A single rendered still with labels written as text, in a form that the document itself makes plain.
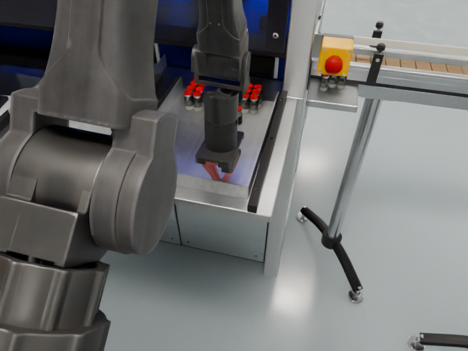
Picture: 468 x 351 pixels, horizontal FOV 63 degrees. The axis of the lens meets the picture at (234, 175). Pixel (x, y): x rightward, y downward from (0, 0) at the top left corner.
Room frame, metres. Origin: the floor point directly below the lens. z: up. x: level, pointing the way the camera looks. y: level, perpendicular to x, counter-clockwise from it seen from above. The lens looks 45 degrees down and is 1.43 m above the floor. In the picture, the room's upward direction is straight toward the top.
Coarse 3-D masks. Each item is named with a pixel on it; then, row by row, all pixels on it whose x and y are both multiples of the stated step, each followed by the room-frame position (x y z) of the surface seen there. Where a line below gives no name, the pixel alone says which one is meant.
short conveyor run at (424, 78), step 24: (360, 48) 0.93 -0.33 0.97; (384, 48) 0.88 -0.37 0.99; (408, 48) 0.96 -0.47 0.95; (432, 48) 0.95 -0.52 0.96; (456, 48) 0.93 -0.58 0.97; (312, 72) 0.93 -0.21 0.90; (360, 72) 0.90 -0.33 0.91; (384, 72) 0.89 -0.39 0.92; (408, 72) 0.88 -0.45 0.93; (432, 72) 0.87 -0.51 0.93; (456, 72) 0.88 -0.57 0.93; (360, 96) 0.90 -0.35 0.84; (384, 96) 0.88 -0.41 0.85; (408, 96) 0.87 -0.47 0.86; (432, 96) 0.86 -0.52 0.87; (456, 96) 0.84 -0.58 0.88
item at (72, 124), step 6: (162, 60) 0.98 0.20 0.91; (156, 66) 0.94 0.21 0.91; (162, 66) 0.98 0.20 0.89; (156, 72) 0.93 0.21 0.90; (36, 84) 0.84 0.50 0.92; (72, 126) 0.70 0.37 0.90; (78, 126) 0.69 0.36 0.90; (84, 126) 0.69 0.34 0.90; (90, 126) 0.69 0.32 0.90; (96, 126) 0.68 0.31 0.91; (102, 132) 0.68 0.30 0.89; (108, 132) 0.68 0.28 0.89
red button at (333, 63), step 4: (332, 56) 0.80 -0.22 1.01; (336, 56) 0.80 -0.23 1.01; (328, 60) 0.79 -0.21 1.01; (332, 60) 0.79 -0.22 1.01; (336, 60) 0.79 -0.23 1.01; (340, 60) 0.79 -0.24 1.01; (328, 64) 0.79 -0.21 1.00; (332, 64) 0.78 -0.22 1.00; (336, 64) 0.78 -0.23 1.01; (340, 64) 0.78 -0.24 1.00; (328, 68) 0.79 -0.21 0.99; (332, 68) 0.78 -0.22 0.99; (336, 68) 0.78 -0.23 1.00; (340, 68) 0.78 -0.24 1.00; (328, 72) 0.79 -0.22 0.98; (332, 72) 0.78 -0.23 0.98; (336, 72) 0.78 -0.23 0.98
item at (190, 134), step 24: (168, 96) 0.79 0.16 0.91; (192, 120) 0.74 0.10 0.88; (264, 120) 0.74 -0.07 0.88; (192, 144) 0.65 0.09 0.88; (240, 144) 0.65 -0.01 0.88; (264, 144) 0.64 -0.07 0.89; (192, 168) 0.57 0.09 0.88; (240, 168) 0.57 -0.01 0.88; (216, 192) 0.50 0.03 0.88; (240, 192) 0.49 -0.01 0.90
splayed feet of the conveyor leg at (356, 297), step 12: (300, 216) 1.15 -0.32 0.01; (312, 216) 1.08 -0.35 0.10; (324, 228) 0.99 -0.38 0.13; (324, 240) 0.93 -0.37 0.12; (336, 240) 0.92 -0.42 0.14; (336, 252) 0.88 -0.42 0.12; (348, 264) 0.83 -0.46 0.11; (348, 276) 0.79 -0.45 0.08; (360, 288) 0.74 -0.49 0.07; (360, 300) 0.72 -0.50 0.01
